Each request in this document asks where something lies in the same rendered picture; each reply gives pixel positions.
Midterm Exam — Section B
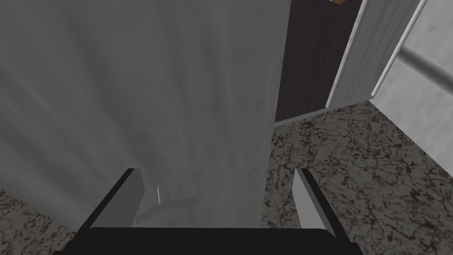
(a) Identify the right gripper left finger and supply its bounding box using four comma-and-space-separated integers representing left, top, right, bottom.
83, 168, 146, 229

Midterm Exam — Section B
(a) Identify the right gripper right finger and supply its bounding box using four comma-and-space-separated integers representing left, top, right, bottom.
292, 168, 347, 237

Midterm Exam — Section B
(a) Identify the dark brown door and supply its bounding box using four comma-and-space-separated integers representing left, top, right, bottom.
275, 0, 364, 123

